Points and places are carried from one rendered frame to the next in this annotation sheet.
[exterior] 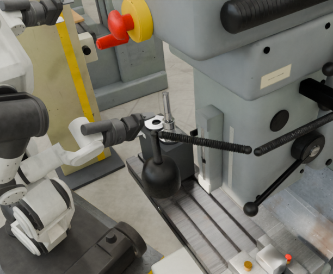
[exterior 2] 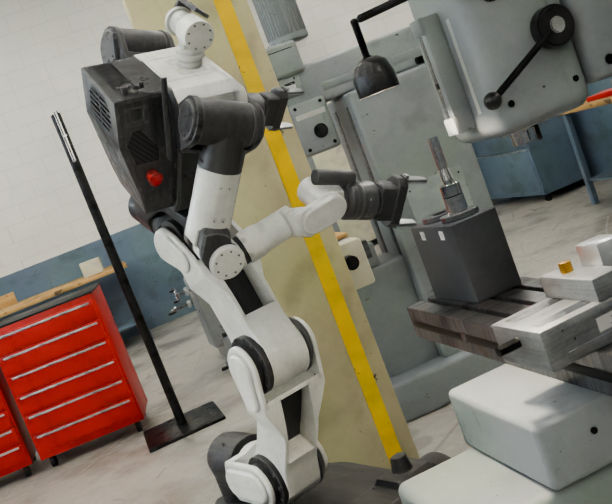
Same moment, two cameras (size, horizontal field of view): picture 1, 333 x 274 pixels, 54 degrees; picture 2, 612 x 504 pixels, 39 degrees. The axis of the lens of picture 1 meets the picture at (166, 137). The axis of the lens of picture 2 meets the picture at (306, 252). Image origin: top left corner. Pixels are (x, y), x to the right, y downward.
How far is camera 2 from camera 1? 1.18 m
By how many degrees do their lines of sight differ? 34
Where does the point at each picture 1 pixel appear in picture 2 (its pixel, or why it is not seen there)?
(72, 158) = (301, 212)
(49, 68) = (286, 283)
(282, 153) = (519, 38)
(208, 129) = (423, 31)
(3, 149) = (216, 155)
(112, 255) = not seen: hidden behind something
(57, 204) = (293, 340)
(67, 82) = (319, 309)
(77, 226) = (342, 482)
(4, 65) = (216, 80)
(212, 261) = not seen: hidden behind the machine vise
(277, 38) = not seen: outside the picture
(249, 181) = (487, 77)
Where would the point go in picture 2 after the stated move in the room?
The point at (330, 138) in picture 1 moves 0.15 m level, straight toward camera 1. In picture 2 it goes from (587, 19) to (546, 34)
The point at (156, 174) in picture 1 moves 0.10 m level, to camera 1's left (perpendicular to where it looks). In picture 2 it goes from (364, 63) to (308, 85)
